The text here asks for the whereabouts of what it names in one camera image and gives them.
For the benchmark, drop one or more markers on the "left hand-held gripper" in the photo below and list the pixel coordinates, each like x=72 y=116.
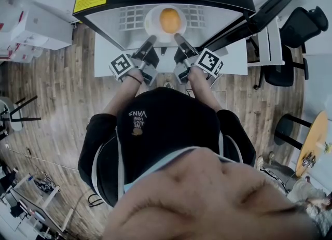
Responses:
x=122 y=66

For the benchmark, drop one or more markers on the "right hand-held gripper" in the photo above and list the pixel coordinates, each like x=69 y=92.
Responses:
x=208 y=61

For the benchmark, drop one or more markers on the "white plate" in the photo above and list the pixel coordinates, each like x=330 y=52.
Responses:
x=153 y=24

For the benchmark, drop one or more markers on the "orange fruit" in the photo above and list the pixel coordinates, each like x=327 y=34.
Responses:
x=169 y=20

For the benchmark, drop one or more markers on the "person's left forearm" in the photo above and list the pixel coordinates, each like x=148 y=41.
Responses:
x=124 y=91

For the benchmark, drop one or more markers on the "person's right forearm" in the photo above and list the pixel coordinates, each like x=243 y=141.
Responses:
x=202 y=88

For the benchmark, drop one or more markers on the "black wrist band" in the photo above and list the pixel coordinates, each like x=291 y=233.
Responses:
x=136 y=79

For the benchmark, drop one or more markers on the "person's white shoe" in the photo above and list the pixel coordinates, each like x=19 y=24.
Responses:
x=169 y=84

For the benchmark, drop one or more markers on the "white table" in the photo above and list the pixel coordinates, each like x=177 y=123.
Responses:
x=109 y=62

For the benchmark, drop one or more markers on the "person's black shirt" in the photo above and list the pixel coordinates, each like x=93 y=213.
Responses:
x=168 y=130

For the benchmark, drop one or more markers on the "white wooden chair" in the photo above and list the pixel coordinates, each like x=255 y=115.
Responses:
x=272 y=44

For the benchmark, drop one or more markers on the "white cardboard box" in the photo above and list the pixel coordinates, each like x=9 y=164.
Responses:
x=41 y=31

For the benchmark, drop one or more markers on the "black office chair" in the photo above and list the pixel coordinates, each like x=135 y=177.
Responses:
x=303 y=24

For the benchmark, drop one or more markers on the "clear storage bin red latches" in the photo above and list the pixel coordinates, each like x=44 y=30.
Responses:
x=10 y=8
x=18 y=52

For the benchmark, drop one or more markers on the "white stool black legs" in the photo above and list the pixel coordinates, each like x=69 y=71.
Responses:
x=16 y=126

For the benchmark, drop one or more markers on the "round wooden table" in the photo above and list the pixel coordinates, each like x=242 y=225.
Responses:
x=313 y=135

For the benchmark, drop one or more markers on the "person's face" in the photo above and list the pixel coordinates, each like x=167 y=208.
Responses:
x=207 y=202

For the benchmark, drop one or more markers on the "small flower vase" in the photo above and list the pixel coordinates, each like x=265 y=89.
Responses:
x=327 y=147

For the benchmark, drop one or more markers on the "dark work desk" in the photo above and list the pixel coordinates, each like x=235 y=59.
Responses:
x=33 y=213

